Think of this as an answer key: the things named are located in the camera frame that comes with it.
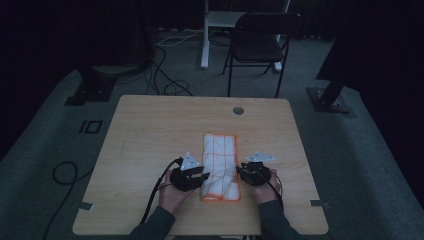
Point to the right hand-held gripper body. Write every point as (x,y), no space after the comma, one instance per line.
(256,171)

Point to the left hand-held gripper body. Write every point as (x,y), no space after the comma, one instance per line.
(184,176)

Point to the white towel with orange edge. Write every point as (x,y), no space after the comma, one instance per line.
(220,166)

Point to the person's right hand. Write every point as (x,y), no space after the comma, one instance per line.
(263,193)

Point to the person's left hand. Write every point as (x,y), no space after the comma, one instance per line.
(171,196)

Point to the grey round table grommet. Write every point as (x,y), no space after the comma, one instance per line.
(238,110)

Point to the grey tape strip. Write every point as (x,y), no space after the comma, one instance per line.
(320,203)
(85,206)

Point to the black metal stand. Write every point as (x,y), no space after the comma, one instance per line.
(328,98)
(90,90)

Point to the black folding chair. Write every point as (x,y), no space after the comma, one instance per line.
(258,46)

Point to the white desk frame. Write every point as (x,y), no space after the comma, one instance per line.
(210,33)

